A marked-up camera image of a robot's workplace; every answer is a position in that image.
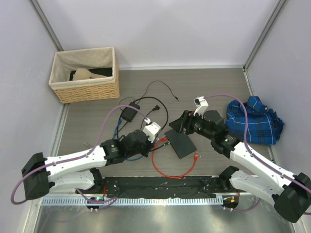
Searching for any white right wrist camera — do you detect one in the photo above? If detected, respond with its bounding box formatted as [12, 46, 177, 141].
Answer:
[193, 96, 208, 116]

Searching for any blue ethernet cable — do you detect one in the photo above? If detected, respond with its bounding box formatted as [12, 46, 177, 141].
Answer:
[114, 120, 144, 161]

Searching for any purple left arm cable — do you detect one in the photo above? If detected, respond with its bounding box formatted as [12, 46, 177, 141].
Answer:
[11, 104, 153, 204]

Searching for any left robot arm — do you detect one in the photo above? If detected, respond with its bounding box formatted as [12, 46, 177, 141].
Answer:
[21, 128, 158, 200]

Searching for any blue plaid cloth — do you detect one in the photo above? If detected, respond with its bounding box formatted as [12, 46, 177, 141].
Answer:
[225, 96, 284, 145]

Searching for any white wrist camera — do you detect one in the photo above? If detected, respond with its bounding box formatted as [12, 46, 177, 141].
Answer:
[143, 122, 161, 143]
[193, 96, 208, 116]

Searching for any beige item in basket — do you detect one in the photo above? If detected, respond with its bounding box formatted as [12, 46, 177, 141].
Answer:
[69, 67, 114, 81]

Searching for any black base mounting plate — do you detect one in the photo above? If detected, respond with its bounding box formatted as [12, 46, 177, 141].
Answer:
[75, 175, 250, 197]

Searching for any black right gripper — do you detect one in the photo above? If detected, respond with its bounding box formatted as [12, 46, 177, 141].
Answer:
[169, 110, 214, 140]

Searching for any black network switch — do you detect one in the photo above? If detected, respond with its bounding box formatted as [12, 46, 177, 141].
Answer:
[165, 129, 197, 159]

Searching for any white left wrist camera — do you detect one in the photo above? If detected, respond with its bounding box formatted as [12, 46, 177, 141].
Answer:
[143, 122, 161, 143]

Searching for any red ethernet cable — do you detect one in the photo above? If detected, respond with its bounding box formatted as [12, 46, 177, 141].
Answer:
[151, 137, 200, 179]

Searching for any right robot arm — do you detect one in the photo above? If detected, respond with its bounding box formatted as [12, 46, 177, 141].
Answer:
[169, 110, 311, 223]

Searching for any wicker basket with liner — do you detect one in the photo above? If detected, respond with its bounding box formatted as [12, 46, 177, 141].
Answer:
[49, 47, 120, 103]

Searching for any thin black power cord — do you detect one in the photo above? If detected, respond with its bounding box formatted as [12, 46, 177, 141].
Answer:
[118, 81, 180, 139]

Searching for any slotted cable duct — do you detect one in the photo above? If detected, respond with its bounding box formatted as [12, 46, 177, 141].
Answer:
[41, 196, 223, 206]

